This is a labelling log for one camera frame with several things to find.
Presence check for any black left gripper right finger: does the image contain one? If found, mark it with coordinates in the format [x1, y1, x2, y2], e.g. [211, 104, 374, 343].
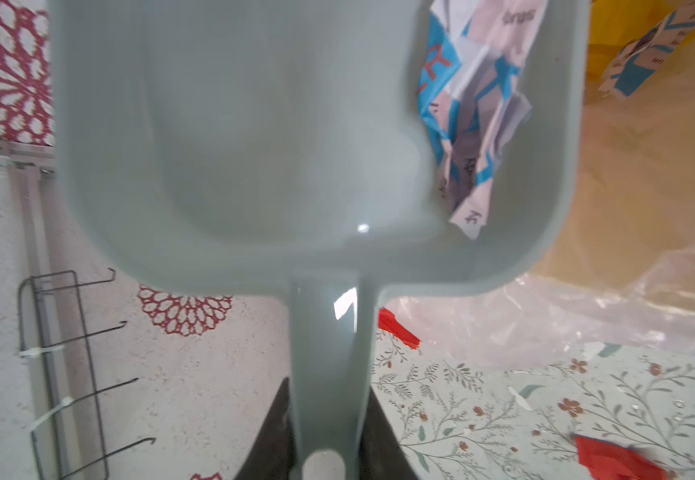
[359, 389, 417, 480]

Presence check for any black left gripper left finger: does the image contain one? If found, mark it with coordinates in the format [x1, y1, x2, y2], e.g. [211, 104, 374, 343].
[234, 378, 295, 480]

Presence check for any grey-green plastic dustpan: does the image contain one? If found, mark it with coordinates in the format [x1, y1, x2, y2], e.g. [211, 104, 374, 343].
[48, 1, 591, 479]

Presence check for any red paper scrap upper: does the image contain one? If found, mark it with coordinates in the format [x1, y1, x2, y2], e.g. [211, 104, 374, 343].
[377, 308, 421, 350]

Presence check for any red paper scrap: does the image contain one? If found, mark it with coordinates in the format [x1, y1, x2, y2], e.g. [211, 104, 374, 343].
[575, 436, 669, 480]
[377, 308, 421, 350]

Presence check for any red paper scrap lower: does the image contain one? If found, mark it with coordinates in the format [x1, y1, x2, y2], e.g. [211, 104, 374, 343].
[575, 436, 669, 480]

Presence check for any cream trash bin with liner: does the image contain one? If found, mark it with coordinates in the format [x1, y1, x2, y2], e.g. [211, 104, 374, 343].
[389, 31, 695, 369]

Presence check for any black wire wall basket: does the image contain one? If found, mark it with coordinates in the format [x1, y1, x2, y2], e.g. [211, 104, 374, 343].
[16, 270, 155, 479]

